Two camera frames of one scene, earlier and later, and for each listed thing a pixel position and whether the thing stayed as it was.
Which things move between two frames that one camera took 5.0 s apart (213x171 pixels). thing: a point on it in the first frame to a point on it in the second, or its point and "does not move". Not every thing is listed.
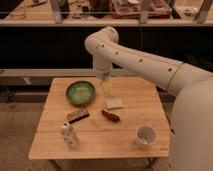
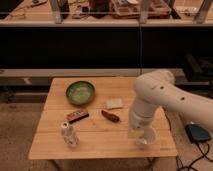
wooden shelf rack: (108, 13) does not move
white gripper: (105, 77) to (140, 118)
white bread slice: (114, 103) does not move
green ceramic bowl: (80, 93) does not move
